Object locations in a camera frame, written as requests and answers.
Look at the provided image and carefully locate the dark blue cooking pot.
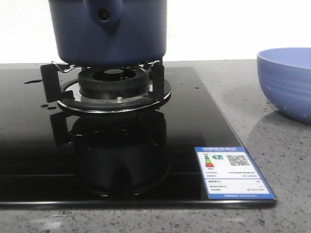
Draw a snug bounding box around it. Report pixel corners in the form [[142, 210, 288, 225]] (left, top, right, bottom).
[[49, 0, 167, 67]]

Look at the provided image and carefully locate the light blue ribbed bowl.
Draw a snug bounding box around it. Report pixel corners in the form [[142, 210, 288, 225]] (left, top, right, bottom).
[[257, 47, 311, 124]]

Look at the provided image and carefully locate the black metal pot support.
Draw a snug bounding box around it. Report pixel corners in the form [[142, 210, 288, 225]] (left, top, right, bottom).
[[40, 60, 171, 114]]

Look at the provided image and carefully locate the black round gas burner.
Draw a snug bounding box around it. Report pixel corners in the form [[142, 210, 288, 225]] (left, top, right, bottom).
[[78, 68, 149, 100]]

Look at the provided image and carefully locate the blue energy efficiency label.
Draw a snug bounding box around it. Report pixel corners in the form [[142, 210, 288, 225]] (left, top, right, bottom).
[[195, 147, 276, 200]]

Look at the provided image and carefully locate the black glass stove top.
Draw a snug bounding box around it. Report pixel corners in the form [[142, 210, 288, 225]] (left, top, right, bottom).
[[0, 67, 276, 209]]

